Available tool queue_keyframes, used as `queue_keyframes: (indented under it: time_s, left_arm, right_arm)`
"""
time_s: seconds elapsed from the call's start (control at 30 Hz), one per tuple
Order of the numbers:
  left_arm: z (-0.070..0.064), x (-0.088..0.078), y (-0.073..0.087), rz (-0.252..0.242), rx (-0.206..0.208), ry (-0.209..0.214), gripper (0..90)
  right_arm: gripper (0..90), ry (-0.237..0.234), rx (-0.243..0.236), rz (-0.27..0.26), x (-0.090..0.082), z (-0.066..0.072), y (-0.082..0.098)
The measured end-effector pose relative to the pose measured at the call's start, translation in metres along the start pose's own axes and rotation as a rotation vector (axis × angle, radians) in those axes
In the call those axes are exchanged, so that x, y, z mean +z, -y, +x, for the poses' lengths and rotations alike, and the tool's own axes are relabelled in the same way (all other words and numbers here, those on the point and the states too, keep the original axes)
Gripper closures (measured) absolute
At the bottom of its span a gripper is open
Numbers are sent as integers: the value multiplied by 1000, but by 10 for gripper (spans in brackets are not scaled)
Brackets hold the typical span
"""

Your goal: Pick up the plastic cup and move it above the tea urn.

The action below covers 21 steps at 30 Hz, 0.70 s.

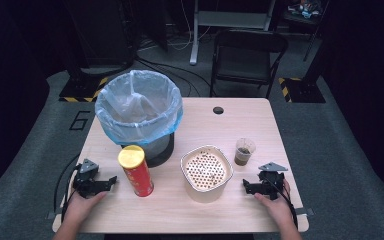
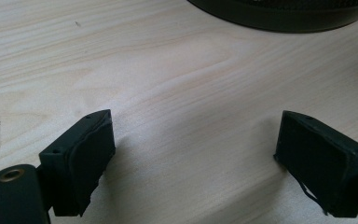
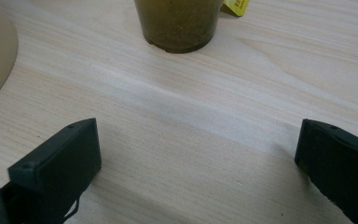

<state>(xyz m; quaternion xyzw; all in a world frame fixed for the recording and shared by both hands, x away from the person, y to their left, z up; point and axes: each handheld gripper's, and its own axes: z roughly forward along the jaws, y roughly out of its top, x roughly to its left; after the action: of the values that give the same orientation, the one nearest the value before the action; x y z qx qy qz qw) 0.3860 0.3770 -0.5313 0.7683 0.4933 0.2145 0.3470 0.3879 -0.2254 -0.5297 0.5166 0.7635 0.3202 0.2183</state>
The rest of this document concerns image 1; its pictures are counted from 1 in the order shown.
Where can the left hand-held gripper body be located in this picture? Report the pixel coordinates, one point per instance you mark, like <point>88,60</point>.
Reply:
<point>85,183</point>

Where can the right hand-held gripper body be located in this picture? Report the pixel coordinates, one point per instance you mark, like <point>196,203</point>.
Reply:
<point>271,183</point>

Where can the red chip can yellow lid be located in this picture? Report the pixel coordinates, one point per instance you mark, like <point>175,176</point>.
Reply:
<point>136,173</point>

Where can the clear plastic cup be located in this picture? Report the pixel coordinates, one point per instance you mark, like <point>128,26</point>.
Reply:
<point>245,156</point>

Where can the brown tea dregs clump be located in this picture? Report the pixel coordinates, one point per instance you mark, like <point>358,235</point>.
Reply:
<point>244,151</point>

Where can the white strainer container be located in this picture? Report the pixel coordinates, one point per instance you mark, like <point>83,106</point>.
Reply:
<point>206,173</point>

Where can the black mesh trash bin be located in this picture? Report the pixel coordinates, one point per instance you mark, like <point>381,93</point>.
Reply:
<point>160,150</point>

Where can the clear blue plastic bin liner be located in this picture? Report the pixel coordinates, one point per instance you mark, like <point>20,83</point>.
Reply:
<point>140,130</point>

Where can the person's left hand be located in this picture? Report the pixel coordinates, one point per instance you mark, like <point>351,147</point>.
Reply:
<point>81,206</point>

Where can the person's right hand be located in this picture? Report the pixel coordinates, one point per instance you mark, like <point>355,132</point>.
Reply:
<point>276,210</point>

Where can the black hazard-striped stand base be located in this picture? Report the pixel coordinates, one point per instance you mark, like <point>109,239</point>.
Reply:
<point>80,90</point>
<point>305,91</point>

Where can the black folding chair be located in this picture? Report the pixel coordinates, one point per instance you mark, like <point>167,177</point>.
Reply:
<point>246,56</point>

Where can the black cabinet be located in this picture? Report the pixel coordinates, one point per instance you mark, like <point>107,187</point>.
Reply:
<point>103,33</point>

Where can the dark shelf with clutter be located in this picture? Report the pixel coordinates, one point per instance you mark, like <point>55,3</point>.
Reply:
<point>305,10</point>

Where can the grey table corner bracket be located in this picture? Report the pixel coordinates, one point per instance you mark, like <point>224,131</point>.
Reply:
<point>54,215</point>
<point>305,211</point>

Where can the white desk frame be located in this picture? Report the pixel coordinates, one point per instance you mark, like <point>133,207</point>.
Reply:
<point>228,18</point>

